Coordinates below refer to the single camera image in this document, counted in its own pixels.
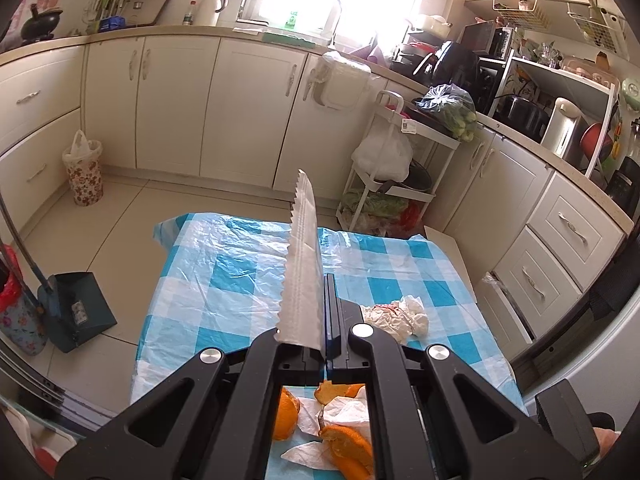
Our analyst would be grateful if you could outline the blue white checkered tablecloth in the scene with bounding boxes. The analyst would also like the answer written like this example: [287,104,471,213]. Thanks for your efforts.
[131,212,528,480]

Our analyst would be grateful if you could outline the white lidded pot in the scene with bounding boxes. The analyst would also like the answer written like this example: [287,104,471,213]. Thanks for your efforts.
[415,14,451,38]

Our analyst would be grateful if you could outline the black wok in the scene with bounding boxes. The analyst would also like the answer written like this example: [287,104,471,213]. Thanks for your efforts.
[395,160,433,196]

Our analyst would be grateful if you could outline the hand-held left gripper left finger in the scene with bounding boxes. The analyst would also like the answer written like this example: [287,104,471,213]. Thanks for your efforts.
[55,329,327,480]

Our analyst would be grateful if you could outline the chrome tube chair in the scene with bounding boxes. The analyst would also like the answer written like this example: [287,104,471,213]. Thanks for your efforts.
[0,340,121,421]

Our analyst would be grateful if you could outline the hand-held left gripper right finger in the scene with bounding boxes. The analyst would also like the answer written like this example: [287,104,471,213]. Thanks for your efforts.
[325,275,583,480]

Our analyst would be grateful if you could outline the curved orange peel piece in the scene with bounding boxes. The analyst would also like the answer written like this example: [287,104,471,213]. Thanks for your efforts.
[272,387,300,442]

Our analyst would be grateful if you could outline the large orange peel piece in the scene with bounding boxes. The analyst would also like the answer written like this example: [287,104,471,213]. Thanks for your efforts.
[319,425,375,480]

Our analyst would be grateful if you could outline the white serrated paper napkin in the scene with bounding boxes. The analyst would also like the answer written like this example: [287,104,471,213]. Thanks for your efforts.
[277,169,325,352]

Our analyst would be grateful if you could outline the white flat board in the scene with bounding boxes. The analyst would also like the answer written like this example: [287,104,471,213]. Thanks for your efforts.
[424,225,478,306]

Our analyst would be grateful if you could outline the bag of green vegetables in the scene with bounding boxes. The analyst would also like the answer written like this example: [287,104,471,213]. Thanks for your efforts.
[415,83,478,142]

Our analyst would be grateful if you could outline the cream kitchen base cabinets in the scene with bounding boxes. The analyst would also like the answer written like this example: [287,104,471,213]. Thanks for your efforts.
[0,35,633,346]

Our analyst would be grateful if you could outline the flat white tissue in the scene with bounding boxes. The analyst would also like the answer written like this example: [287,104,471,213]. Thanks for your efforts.
[280,441,333,471]
[297,396,371,436]

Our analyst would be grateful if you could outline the teal dustpan with handle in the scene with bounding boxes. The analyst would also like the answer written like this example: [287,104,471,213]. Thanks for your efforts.
[0,195,118,353]

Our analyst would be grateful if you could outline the red bowl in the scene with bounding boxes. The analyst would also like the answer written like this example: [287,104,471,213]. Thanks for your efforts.
[580,122,613,163]

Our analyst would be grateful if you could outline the white thermos jug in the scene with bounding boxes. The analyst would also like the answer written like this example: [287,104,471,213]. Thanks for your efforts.
[192,0,228,27]

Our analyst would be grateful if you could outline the white paper wrapper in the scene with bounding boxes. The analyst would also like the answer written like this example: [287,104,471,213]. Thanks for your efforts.
[361,295,430,345]

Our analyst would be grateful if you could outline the white rolling cart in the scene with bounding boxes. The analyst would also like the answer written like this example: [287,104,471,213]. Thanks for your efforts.
[336,91,461,235]

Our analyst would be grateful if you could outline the small orange peel piece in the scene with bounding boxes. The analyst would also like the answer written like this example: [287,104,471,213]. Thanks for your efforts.
[314,381,366,406]

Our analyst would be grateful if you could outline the toaster oven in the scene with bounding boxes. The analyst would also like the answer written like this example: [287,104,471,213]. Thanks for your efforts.
[460,21,516,58]

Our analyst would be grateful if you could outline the black toaster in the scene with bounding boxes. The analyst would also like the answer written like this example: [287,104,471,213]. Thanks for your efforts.
[497,94,551,141]

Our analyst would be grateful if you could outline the floral bin with red bag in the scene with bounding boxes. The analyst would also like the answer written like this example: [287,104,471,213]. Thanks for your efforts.
[0,245,48,356]

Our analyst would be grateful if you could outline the wire hanging basket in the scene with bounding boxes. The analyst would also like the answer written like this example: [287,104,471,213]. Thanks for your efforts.
[492,0,551,28]
[567,2,628,56]

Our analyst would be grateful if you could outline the kitchen faucet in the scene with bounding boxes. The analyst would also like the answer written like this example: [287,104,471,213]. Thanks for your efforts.
[320,0,343,46]

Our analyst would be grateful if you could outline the white hanging waste bin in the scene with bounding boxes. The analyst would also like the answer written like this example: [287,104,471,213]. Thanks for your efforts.
[306,51,373,111]

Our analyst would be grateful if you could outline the white plastic bag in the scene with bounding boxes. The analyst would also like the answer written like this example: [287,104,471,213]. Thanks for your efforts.
[351,120,413,182]

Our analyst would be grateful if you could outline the dark cutting board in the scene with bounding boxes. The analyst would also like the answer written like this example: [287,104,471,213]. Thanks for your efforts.
[127,0,175,27]

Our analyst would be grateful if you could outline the white shelf rack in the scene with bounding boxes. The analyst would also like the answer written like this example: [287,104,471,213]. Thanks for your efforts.
[487,55,618,178]

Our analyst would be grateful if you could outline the white tall appliance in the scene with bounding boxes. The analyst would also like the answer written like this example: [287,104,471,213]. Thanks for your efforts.
[541,97,591,158]

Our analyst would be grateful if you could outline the black air fryer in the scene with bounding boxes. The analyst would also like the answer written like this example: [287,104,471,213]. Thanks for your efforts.
[432,41,481,86]

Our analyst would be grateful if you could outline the floral trash bin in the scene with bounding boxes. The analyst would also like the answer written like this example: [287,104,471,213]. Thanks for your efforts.
[62,130,104,207]

